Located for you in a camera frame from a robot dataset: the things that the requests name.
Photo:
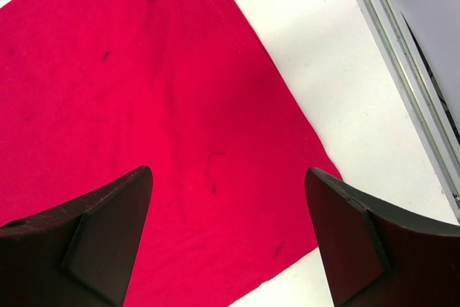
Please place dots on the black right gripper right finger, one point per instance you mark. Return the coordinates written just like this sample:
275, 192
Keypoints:
375, 253

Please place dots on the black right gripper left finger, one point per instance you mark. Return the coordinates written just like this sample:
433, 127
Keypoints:
79, 253

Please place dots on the red t-shirt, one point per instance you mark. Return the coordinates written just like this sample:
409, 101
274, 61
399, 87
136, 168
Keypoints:
92, 89

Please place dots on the aluminium frame rails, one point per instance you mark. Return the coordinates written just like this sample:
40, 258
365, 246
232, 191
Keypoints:
403, 57

